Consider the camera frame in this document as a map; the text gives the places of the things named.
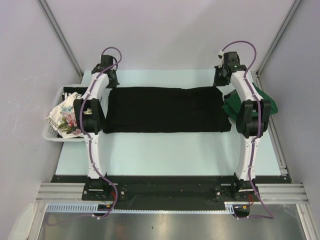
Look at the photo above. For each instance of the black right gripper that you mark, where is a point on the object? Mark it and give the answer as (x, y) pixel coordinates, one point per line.
(217, 82)

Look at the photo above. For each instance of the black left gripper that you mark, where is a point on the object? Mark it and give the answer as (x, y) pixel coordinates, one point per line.
(115, 83)

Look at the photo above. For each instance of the plain black t-shirt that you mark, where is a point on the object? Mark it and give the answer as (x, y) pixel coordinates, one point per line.
(166, 110)

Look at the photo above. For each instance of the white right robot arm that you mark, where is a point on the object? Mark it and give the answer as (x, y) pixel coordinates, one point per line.
(251, 122)

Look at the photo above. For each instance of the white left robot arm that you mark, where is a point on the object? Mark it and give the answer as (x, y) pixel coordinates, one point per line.
(90, 119)

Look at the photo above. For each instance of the green folded t-shirt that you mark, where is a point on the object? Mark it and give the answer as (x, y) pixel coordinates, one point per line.
(232, 103)

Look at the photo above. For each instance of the black printed t-shirt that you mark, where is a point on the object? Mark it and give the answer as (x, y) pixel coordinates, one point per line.
(69, 90)

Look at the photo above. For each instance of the white floral t-shirt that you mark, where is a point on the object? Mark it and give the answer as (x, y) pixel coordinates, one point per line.
(62, 118)

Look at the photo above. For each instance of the white plastic basket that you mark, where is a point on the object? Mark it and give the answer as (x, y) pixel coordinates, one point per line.
(49, 134)

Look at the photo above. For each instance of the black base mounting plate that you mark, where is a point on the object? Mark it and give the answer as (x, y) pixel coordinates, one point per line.
(158, 193)

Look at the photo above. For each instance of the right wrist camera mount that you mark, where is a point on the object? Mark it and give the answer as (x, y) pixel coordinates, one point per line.
(221, 59)

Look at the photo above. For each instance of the aluminium frame rail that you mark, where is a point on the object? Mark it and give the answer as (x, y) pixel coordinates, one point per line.
(60, 193)

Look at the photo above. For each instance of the white slotted cable duct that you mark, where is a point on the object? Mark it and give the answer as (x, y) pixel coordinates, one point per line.
(78, 208)

